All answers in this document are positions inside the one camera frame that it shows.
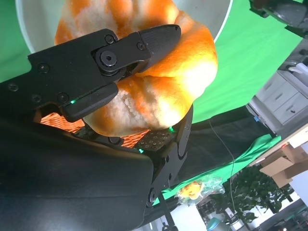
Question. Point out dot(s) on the green leafy potted plant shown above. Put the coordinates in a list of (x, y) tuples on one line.
[(252, 187)]

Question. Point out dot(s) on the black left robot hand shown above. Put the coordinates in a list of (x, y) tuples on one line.
[(288, 14)]

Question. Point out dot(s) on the black backdrop cloth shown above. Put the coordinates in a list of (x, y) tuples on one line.
[(216, 149)]

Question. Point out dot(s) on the orange wicker basket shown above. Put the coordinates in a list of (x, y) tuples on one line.
[(57, 122)]

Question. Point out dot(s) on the white drawer cabinet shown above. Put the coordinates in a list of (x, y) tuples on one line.
[(284, 101)]

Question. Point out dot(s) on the plastic bag of yellow toys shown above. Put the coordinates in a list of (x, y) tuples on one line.
[(192, 190)]

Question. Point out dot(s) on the green cloth with cartoon print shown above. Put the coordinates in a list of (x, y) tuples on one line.
[(260, 146)]

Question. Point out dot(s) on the pale green ceramic bowl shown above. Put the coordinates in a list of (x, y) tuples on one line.
[(36, 24)]

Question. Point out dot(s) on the green tablecloth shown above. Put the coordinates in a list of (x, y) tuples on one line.
[(240, 72)]

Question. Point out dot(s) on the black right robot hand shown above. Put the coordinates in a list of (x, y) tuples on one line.
[(72, 180)]

